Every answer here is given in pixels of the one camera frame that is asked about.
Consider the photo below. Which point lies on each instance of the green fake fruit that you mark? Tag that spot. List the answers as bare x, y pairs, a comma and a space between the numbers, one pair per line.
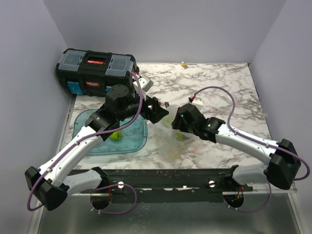
115, 136

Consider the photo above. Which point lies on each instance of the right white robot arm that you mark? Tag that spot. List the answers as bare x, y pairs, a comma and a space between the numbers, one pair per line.
278, 164

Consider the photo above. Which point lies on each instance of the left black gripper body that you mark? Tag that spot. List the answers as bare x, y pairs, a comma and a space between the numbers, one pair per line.
146, 111

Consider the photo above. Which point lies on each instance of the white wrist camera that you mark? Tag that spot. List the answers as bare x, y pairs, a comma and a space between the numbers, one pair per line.
145, 84
197, 102

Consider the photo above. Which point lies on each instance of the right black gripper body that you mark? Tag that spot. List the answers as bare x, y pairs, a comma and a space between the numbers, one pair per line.
182, 126

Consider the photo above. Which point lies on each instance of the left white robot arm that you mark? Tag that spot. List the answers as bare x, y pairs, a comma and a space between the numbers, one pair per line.
51, 183

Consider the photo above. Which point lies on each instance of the translucent white plastic bag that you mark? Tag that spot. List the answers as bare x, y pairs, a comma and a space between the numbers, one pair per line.
171, 144

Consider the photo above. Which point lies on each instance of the black plastic toolbox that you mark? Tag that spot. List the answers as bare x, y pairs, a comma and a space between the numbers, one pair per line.
91, 73

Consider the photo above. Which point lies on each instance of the black metal base rail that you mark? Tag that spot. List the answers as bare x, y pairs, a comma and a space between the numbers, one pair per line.
168, 185

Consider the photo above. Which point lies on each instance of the small yellow blue object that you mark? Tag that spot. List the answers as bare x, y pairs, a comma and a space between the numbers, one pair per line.
184, 65

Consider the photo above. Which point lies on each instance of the teal transparent plastic tray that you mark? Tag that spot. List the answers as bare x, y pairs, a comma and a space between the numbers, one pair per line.
134, 137

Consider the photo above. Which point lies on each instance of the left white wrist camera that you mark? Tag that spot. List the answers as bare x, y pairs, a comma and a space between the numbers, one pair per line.
145, 84

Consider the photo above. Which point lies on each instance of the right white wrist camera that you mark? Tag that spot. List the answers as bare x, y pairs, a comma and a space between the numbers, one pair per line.
197, 102

